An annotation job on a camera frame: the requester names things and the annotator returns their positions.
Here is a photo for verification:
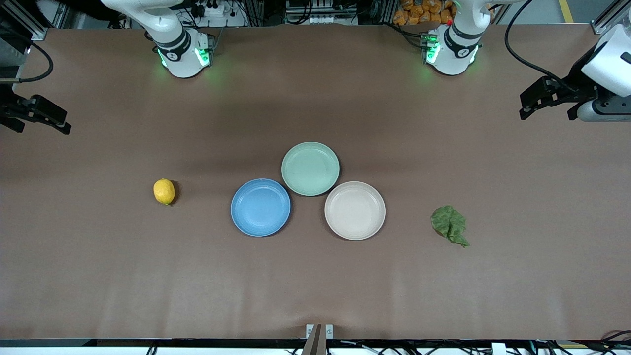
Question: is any yellow lemon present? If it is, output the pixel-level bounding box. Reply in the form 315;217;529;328
153;178;176;206

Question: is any green lettuce leaf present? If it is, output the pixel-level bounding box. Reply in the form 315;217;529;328
430;205;470;248

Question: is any bag of orange snacks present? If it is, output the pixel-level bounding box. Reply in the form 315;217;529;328
393;0;455;26

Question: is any brown table mat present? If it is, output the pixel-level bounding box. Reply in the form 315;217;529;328
0;24;631;341

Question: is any white power strip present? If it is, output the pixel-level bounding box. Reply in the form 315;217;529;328
190;0;247;28

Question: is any beige round plate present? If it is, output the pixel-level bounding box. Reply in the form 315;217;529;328
324;181;386;241

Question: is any blue round plate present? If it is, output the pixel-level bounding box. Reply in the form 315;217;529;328
230;178;292;238

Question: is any grey equipment rack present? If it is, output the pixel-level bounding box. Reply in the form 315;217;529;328
285;0;359;25

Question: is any mint green round plate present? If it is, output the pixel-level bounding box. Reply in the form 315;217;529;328
281;142;341;197

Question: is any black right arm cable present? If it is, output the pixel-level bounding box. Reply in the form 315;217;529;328
0;42;54;83

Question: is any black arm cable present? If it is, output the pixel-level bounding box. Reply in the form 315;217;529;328
0;42;54;83
504;0;577;92

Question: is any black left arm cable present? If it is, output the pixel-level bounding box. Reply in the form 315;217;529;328
504;0;577;92

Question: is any aluminium frame profile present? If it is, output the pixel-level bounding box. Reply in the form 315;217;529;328
591;0;631;35
0;7;50;41

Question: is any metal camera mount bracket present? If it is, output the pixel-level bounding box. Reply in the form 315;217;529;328
306;323;334;355

